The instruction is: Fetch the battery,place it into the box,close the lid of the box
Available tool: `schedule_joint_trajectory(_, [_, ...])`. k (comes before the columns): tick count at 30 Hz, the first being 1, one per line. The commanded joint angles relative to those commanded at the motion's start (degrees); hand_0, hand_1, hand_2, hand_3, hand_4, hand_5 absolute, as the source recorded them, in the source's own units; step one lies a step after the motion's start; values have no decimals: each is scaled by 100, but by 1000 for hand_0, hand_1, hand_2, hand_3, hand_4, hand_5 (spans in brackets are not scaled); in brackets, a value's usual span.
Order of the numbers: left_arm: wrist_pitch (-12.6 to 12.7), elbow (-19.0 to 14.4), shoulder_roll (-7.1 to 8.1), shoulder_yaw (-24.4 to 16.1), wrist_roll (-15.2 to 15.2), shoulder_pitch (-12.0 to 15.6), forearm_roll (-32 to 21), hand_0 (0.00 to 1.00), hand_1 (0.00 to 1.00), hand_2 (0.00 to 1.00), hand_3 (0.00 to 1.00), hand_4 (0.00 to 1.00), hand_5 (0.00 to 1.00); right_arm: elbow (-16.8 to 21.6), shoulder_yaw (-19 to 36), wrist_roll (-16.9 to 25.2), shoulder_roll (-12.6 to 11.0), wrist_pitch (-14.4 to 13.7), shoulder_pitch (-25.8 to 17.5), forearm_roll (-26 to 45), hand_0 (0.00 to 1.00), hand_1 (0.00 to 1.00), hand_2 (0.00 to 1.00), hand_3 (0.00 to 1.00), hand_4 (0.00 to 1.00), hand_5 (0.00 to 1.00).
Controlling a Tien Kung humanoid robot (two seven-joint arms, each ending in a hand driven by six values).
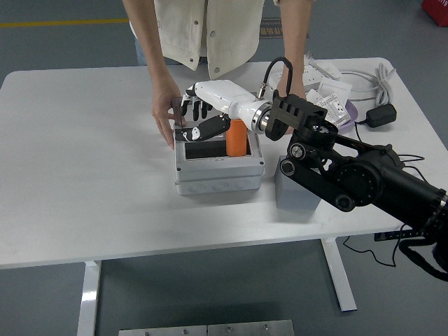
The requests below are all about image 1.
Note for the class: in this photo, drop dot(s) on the black perforated bracket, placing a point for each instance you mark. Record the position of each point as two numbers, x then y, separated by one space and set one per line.
385 235

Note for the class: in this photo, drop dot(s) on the white power strip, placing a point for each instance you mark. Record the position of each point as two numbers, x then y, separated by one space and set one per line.
311 77

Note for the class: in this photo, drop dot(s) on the grey block with round hole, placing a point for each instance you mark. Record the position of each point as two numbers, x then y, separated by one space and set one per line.
290 196

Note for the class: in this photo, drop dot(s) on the black power adapter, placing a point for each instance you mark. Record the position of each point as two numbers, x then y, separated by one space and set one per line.
381 115

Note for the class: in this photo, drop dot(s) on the red object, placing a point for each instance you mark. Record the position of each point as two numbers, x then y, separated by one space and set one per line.
437 10

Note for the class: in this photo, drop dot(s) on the white socket with label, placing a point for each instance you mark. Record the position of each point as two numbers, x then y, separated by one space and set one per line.
337 110

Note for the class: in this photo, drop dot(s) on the person's right hand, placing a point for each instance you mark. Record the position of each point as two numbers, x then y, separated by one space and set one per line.
161 108

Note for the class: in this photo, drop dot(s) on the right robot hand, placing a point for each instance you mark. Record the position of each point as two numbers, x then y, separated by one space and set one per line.
224 96

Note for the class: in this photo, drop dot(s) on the grey plastic junction box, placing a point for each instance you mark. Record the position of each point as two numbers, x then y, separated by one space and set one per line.
217 171

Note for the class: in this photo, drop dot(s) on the orange cylindrical battery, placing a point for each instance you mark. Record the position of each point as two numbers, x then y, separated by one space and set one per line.
236 143

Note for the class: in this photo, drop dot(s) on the person's right forearm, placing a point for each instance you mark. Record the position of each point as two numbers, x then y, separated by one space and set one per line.
154 52

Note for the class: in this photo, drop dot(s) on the white flat plastic piece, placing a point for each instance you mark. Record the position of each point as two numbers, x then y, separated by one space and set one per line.
313 97

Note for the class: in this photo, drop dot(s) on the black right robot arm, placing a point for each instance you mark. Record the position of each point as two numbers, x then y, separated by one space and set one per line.
367 175

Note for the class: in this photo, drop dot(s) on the metal plate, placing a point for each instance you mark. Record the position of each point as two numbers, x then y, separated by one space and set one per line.
250 328
164 332

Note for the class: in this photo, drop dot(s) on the person's left forearm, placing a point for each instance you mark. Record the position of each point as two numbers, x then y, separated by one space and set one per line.
295 35

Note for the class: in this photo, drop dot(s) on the white square panel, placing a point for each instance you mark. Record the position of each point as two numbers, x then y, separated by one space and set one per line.
337 87

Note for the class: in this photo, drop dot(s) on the person's torso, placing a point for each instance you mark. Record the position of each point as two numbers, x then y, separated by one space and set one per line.
196 28

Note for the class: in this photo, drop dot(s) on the white power plug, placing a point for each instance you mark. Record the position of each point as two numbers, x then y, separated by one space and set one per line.
329 70

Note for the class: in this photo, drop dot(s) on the person's left hand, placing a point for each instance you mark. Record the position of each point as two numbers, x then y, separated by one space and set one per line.
295 88

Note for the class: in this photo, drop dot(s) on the white table leg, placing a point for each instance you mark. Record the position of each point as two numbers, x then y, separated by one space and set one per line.
341 280
89 297

